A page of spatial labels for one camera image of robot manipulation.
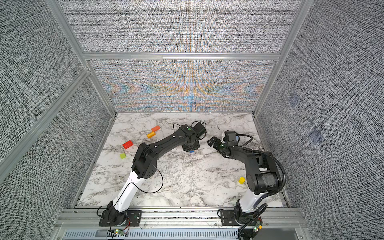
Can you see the yellow orange supermarket block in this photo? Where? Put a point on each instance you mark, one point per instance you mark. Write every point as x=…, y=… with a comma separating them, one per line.
x=150, y=135

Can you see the red rectangular wood block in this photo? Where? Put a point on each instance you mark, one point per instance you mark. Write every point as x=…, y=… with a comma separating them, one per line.
x=127, y=144

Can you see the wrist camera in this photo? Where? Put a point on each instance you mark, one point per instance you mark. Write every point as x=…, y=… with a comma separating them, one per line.
x=230, y=138
x=200, y=129

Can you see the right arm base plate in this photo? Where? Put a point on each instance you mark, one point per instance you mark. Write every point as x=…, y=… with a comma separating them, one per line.
x=234, y=217

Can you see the aluminium enclosure frame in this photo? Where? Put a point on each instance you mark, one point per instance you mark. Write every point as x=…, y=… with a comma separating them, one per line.
x=15, y=155

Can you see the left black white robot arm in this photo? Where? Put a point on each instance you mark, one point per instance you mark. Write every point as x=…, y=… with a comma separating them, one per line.
x=145, y=166

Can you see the yellow wood cylinder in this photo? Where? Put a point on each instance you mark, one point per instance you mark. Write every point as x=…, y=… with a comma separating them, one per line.
x=242, y=180

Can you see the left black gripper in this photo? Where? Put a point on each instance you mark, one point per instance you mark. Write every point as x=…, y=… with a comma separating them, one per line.
x=186, y=149

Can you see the green wood block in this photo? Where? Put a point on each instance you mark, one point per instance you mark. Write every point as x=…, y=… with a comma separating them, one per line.
x=122, y=155

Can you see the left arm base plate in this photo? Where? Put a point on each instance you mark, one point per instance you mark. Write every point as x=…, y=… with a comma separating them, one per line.
x=127, y=218

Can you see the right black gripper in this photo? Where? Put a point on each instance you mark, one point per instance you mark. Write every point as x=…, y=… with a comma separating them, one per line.
x=218, y=141

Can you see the aluminium front rail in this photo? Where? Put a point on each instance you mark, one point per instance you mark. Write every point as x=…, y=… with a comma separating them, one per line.
x=181, y=224

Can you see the orange-red wood block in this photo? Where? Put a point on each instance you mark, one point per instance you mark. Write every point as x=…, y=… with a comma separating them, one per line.
x=156, y=128

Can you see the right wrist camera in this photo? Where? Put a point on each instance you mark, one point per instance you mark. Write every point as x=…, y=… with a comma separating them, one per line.
x=230, y=138

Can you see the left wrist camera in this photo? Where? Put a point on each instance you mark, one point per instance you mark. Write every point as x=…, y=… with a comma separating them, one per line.
x=200, y=129

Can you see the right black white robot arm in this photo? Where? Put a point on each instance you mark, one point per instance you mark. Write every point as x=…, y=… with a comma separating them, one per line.
x=265, y=175

